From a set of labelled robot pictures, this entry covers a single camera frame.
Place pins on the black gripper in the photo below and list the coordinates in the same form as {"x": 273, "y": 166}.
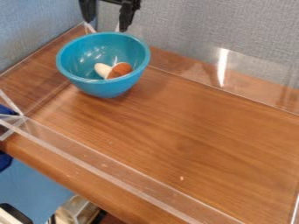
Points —
{"x": 88, "y": 9}

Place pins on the metal frame under table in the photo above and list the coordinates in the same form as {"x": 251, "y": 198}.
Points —
{"x": 75, "y": 211}

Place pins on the clear acrylic back barrier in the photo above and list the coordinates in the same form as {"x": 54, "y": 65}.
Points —
{"x": 184, "y": 87}

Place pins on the clear acrylic front barrier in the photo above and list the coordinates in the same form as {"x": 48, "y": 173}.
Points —
{"x": 96, "y": 175}

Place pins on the blue cloth at edge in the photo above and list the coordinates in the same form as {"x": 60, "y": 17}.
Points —
{"x": 6, "y": 159}

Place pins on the black white device corner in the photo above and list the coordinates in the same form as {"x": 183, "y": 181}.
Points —
{"x": 12, "y": 216}

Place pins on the blue plastic bowl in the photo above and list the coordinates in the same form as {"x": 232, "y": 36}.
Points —
{"x": 104, "y": 62}

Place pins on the clear acrylic barrier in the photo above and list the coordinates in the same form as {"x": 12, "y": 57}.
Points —
{"x": 96, "y": 175}
{"x": 184, "y": 87}

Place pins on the brown and white toy mushroom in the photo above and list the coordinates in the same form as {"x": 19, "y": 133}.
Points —
{"x": 111, "y": 72}

